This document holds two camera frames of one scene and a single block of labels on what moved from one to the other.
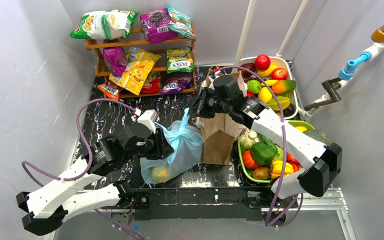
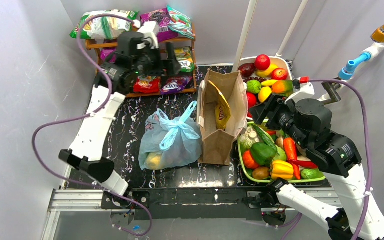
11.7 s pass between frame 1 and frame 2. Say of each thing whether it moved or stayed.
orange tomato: stayed
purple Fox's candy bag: stayed
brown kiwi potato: stayed
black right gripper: moved
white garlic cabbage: stayed
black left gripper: moved
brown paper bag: stayed
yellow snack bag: moved
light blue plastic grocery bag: moved
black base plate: stayed
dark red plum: stayed
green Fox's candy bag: stayed
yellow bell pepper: stayed
